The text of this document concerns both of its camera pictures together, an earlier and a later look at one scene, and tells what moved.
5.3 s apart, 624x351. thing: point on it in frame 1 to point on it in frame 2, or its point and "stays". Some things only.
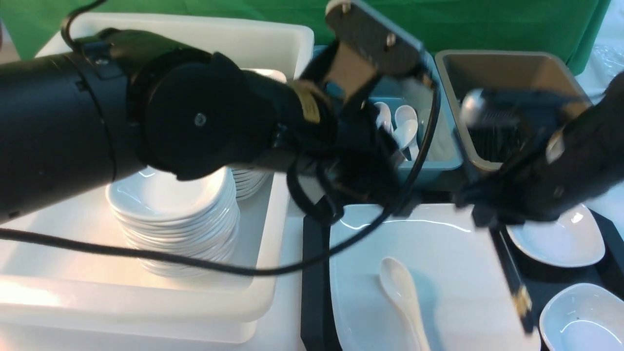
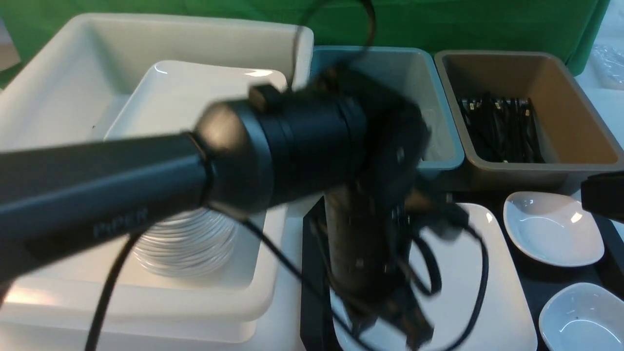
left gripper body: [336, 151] to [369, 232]
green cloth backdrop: [28, 28] stays
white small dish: [583, 317] stays
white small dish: [575, 240] stays
